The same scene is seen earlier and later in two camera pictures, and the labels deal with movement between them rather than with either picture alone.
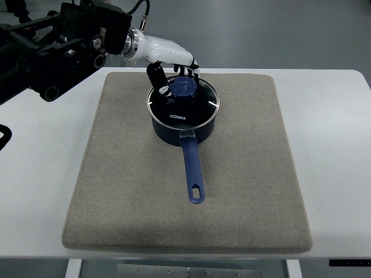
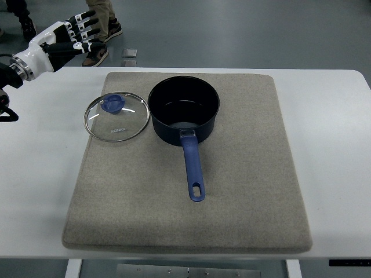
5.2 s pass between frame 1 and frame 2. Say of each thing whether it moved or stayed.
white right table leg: stayed
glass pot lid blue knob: moved
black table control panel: stayed
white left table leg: stayed
